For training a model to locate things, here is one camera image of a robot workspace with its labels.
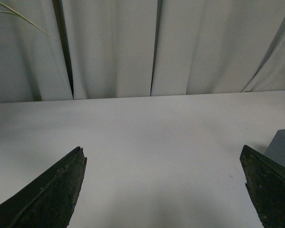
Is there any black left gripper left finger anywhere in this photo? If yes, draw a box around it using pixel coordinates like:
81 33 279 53
0 147 87 228

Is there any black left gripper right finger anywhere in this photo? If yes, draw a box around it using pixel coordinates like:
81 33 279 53
240 145 285 228

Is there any gray base block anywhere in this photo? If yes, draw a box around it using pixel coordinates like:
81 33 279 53
265 129 285 167

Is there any white curtain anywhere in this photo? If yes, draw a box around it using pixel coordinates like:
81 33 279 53
0 0 285 103

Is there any green plant leaf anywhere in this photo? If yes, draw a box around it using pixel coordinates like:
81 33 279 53
0 1 57 41

